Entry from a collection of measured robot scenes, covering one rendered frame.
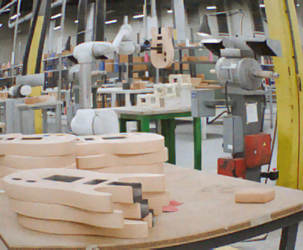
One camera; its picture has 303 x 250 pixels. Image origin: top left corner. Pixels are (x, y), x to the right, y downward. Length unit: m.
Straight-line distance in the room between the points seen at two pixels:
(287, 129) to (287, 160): 0.30
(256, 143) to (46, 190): 3.41
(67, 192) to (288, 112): 4.49
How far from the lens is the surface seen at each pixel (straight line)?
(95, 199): 1.52
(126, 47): 5.85
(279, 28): 5.94
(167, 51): 5.94
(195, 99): 5.03
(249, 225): 1.74
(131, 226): 1.60
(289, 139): 5.95
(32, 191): 1.61
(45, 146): 2.20
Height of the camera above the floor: 1.31
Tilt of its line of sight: 5 degrees down
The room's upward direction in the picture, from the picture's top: 2 degrees counter-clockwise
